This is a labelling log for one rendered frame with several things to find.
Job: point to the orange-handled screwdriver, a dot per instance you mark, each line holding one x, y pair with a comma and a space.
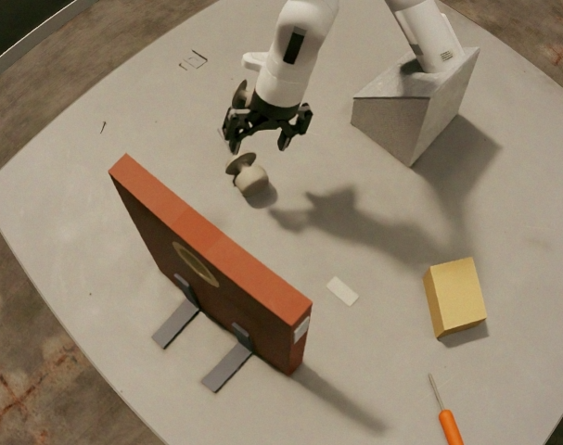
448, 423

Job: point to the cream door knob with square spindle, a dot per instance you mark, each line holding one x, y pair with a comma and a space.
251, 180

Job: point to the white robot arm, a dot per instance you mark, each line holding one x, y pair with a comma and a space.
303, 26

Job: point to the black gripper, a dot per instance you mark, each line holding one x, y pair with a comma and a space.
265, 116

